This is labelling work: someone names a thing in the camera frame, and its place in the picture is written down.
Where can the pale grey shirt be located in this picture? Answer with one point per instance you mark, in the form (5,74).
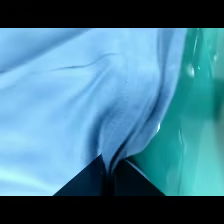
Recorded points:
(83,100)

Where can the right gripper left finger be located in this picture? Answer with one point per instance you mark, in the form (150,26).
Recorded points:
(87,183)

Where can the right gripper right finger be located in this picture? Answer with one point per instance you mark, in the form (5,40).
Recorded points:
(136,183)

